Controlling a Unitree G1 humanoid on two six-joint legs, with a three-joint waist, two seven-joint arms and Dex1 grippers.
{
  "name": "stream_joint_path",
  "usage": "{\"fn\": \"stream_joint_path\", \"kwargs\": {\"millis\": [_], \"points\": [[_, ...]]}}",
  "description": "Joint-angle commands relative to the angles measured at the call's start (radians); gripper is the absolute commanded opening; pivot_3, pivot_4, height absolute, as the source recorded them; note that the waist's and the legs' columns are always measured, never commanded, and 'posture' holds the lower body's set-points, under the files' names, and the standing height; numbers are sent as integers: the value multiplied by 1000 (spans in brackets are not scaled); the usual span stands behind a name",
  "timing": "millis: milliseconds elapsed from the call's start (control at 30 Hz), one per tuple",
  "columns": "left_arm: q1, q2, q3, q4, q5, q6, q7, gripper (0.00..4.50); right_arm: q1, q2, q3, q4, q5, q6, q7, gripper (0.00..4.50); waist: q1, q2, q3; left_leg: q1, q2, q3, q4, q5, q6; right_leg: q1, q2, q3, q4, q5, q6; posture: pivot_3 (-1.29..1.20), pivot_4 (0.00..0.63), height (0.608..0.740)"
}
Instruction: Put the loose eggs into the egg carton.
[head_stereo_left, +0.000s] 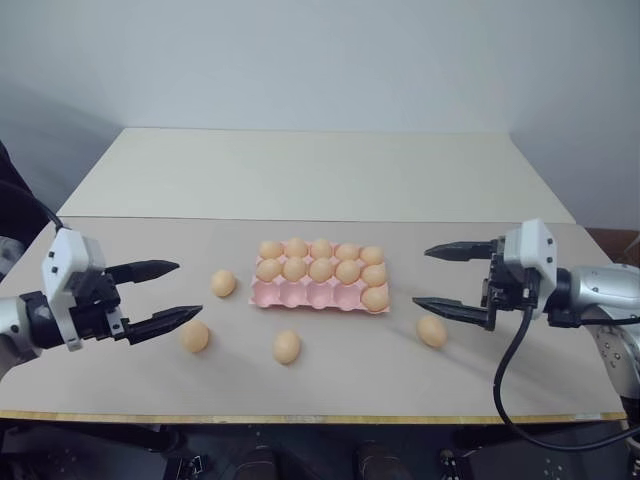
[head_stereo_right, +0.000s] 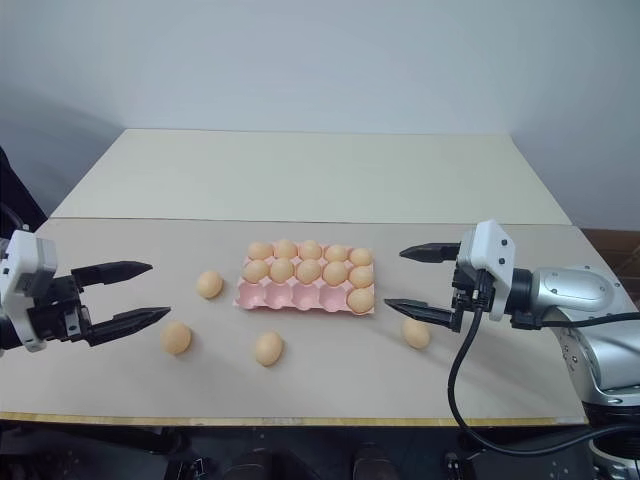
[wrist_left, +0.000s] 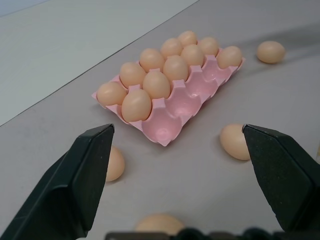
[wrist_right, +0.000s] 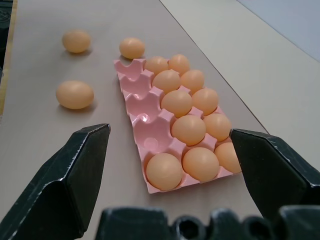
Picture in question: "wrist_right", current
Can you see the pink plastic egg tray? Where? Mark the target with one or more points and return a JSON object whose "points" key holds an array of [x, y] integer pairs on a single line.
{"points": [[140, 105]]}

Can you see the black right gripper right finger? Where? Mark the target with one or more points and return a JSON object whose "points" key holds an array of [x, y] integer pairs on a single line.
{"points": [[272, 172]]}

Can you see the tan egg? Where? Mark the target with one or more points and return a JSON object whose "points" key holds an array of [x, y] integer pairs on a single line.
{"points": [[179, 63], [189, 130], [205, 100], [164, 170], [217, 126], [132, 47], [166, 81], [176, 103], [74, 94], [156, 64], [227, 157], [200, 163], [192, 80], [76, 41]]}

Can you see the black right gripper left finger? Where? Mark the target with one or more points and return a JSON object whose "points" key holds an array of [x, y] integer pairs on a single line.
{"points": [[62, 185]]}

